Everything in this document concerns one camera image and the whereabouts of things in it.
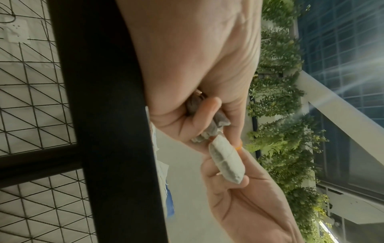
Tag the person's right hand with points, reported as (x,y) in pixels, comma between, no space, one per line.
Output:
(255,208)

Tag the person's left hand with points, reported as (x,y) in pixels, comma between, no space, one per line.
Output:
(195,52)

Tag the white tea bag yellow tag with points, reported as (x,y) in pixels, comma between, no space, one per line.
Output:
(220,119)
(226,161)

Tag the green plants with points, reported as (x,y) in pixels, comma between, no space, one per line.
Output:
(279,133)

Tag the purple metal mesh railing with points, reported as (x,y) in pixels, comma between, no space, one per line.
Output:
(105,118)

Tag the white beam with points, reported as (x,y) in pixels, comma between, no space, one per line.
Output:
(336,104)

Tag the glass building facade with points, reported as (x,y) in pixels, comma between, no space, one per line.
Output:
(351,42)

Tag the white wall socket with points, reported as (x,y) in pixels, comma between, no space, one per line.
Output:
(16,30)

